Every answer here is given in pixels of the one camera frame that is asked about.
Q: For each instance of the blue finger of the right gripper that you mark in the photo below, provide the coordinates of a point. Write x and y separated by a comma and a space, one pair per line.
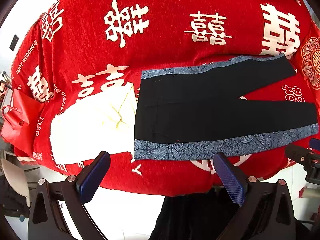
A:
314, 144

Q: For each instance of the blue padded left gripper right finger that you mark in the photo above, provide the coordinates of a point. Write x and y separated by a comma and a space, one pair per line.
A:
232, 178

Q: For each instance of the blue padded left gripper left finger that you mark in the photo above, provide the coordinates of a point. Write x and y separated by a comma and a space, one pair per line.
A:
91, 176

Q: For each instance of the black pants with blue trim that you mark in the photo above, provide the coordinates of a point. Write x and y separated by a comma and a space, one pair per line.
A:
237, 107

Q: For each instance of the white chair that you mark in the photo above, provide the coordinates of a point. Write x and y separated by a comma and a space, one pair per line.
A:
17, 179

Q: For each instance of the red embroidered pillow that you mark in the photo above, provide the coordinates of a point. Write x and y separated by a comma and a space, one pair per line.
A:
306, 59

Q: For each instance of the red gift bag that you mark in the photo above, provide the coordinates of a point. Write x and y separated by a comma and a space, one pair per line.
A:
20, 121

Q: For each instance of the red wedding bedspread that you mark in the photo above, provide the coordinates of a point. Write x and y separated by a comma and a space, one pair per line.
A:
78, 48

